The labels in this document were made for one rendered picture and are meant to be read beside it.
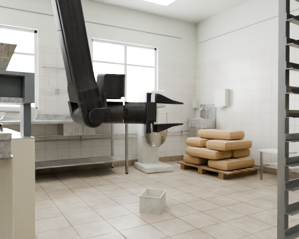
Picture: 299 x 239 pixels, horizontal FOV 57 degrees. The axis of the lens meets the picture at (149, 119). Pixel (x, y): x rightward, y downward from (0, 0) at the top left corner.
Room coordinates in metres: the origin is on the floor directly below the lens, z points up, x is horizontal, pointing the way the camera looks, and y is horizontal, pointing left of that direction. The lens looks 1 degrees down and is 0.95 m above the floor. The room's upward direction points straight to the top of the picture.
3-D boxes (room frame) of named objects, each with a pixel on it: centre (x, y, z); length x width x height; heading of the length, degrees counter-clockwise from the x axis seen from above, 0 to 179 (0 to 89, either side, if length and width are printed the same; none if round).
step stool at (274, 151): (4.00, -1.91, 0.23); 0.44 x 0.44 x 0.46; 22
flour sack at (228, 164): (4.49, -1.33, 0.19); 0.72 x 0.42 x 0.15; 125
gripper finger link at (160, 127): (0.72, -0.04, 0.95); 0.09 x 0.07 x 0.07; 96
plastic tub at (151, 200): (2.83, -0.04, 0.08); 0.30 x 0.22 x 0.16; 165
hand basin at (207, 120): (5.65, -1.12, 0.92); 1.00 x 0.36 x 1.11; 31
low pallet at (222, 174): (4.73, -1.16, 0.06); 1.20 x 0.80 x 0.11; 33
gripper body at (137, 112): (0.71, 0.03, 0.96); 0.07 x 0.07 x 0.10; 6
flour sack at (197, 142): (4.97, -1.05, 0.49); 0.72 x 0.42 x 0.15; 121
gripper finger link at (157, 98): (0.72, -0.04, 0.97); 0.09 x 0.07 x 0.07; 96
